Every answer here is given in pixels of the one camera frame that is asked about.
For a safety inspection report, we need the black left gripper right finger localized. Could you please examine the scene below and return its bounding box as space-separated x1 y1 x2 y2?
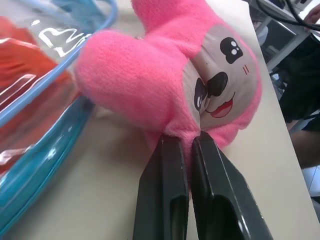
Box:
190 130 274 240

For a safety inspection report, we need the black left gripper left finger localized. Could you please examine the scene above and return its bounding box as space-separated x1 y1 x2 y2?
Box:
132 134 190 240

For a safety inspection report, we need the pink plush toy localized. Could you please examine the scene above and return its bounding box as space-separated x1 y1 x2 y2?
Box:
74 0 263 201

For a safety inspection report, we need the clear plastic pouch blue trim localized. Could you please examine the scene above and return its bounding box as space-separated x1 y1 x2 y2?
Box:
0 0 119 228

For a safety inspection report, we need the orange cloth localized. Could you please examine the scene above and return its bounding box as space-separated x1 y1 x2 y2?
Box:
0 16 83 176

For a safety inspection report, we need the seated person in dark clothes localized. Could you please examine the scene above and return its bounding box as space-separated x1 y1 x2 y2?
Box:
276 2 320 171

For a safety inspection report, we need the grey metal shelf frame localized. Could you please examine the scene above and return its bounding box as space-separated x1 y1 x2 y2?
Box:
247 0 316 73

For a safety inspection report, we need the black cable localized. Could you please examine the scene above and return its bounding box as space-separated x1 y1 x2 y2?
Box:
254 0 320 32

